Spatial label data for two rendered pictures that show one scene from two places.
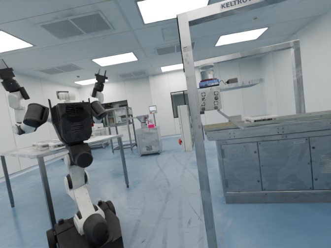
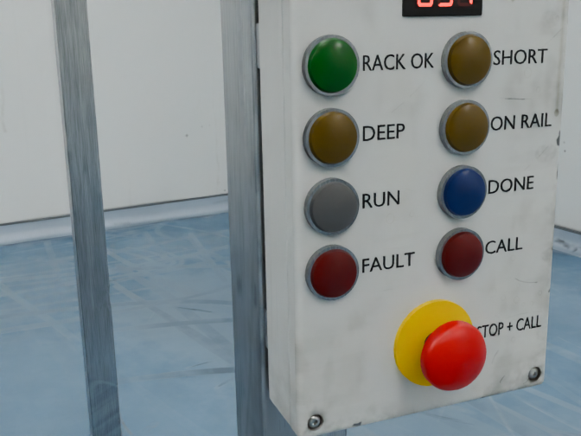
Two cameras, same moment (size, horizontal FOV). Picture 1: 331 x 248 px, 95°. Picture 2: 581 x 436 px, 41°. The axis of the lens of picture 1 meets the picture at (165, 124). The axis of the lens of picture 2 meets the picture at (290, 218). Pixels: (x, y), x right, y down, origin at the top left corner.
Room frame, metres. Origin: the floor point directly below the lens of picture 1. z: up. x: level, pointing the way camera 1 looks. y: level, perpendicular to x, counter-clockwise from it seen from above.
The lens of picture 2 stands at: (1.22, 0.20, 1.07)
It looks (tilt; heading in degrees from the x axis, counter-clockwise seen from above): 14 degrees down; 235
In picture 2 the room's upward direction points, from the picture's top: 1 degrees counter-clockwise
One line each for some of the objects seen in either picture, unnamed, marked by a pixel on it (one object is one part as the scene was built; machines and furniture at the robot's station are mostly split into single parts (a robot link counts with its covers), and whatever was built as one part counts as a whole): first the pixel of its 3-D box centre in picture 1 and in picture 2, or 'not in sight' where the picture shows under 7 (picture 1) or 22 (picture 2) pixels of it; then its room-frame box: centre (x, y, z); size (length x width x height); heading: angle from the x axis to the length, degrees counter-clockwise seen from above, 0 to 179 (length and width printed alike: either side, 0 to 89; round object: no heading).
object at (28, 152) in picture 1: (61, 144); not in sight; (2.31, 1.61, 0.84); 1.50 x 1.10 x 0.04; 58
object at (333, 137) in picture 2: not in sight; (333, 137); (0.98, -0.11, 1.01); 0.03 x 0.01 x 0.03; 167
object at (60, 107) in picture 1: (73, 121); not in sight; (1.22, 0.73, 1.12); 0.34 x 0.30 x 0.36; 132
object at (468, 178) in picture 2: not in sight; (463, 192); (0.91, -0.09, 0.98); 0.03 x 0.01 x 0.03; 167
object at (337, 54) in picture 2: not in sight; (332, 66); (0.98, -0.11, 1.05); 0.03 x 0.01 x 0.03; 167
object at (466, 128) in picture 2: not in sight; (466, 127); (0.91, -0.09, 1.01); 0.03 x 0.01 x 0.03; 167
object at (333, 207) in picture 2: not in sight; (333, 207); (0.98, -0.11, 0.98); 0.03 x 0.01 x 0.03; 167
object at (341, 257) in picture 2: not in sight; (334, 273); (0.98, -0.11, 0.94); 0.03 x 0.01 x 0.03; 167
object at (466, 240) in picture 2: not in sight; (462, 254); (0.91, -0.09, 0.94); 0.03 x 0.01 x 0.03; 167
